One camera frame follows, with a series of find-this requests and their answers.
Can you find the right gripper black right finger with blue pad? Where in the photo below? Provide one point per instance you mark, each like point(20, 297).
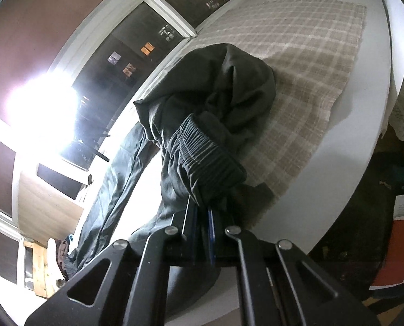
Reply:
point(278, 284)

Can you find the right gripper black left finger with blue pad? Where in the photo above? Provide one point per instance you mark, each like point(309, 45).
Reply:
point(126, 284)

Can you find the dark green jacket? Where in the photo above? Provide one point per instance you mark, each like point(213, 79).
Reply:
point(204, 113)

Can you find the cream folded cloth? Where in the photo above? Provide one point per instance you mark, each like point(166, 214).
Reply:
point(51, 260)

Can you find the dark brown folded cloth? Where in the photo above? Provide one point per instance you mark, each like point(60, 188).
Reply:
point(62, 248)

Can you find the light wooden board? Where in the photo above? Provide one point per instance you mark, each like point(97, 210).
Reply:
point(44, 212)

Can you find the red and white box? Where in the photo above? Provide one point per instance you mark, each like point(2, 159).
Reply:
point(391, 273)

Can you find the plaid beige tablecloth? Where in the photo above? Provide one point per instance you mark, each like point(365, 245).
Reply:
point(337, 37)

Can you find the white window frame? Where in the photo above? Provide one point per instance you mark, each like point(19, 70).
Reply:
point(36, 35)

